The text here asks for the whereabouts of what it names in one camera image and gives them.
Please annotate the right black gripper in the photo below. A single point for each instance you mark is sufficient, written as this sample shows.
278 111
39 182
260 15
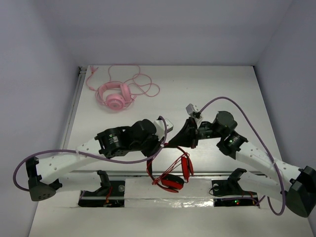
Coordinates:
187 136

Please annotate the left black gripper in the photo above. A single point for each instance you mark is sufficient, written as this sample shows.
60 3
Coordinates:
153 145

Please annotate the red black headphones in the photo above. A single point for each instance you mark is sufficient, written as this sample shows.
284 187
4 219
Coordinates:
175 176

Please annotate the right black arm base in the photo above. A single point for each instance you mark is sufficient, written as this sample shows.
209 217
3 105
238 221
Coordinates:
228 193

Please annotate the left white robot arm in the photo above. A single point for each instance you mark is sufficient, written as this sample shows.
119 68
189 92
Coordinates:
44 174

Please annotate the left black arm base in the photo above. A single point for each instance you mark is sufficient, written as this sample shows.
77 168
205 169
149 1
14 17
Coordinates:
110 193

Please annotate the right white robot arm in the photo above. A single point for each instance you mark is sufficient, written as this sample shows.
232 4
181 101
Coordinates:
281 181

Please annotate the pink headphones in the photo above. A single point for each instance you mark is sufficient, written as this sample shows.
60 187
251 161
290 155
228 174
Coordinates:
115 101

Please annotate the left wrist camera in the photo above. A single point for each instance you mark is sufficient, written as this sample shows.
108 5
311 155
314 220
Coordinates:
162 127

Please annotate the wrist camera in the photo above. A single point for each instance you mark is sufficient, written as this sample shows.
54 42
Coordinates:
162 127
193 111

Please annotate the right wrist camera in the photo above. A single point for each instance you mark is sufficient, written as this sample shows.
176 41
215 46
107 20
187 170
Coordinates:
193 111

